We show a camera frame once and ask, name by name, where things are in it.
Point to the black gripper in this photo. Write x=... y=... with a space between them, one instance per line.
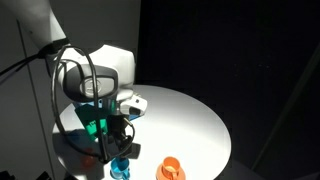
x=118 y=143

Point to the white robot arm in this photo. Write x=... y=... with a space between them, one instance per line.
x=99 y=82

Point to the orange mug on saucer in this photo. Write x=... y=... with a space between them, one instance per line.
x=170 y=168

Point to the blue toy sink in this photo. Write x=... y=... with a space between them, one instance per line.
x=123 y=107

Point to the orange upside-down cup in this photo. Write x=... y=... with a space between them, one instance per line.
x=88 y=161

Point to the orange saucer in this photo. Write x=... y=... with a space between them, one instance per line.
x=160 y=176

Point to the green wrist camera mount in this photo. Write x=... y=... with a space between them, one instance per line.
x=86 y=113

